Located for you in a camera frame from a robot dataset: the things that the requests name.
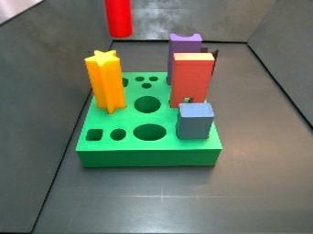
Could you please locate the blue square block peg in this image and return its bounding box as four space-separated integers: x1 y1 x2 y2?
176 102 215 139

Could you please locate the red arch block peg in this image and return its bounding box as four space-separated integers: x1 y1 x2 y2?
170 53 215 108

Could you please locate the red cylinder peg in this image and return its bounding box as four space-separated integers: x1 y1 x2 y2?
104 0 132 37

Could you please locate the green shape sorter board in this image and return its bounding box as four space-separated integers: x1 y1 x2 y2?
76 72 222 167

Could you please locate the purple notched block peg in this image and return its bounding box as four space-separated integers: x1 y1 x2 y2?
166 34 203 84

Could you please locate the yellow star prism peg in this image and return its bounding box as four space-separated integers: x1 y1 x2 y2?
84 50 125 114

